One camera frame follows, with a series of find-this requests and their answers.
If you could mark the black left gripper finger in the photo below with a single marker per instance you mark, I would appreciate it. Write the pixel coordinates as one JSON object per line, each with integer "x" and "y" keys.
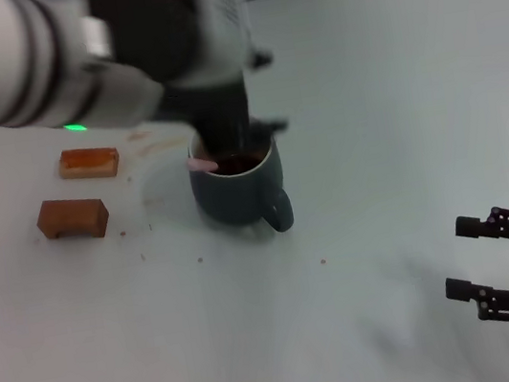
{"x": 273, "y": 126}

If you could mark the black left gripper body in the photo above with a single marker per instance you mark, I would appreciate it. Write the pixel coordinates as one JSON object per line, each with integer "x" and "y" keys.
{"x": 223, "y": 118}

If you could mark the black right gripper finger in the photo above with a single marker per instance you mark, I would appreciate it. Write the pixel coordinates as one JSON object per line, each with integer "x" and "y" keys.
{"x": 469, "y": 226}
{"x": 461, "y": 288}

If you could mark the grey ceramic cup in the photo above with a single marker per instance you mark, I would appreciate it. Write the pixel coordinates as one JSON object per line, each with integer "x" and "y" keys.
{"x": 231, "y": 199}

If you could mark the dark brown liquid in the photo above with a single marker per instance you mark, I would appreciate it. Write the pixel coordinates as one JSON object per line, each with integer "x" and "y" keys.
{"x": 243, "y": 164}

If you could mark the flat light wooden block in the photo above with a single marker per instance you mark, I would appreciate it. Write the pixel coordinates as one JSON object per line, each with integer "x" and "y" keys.
{"x": 90, "y": 163}

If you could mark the arched brown wooden block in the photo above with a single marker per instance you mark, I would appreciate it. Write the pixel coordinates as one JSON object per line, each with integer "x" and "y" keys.
{"x": 74, "y": 214}

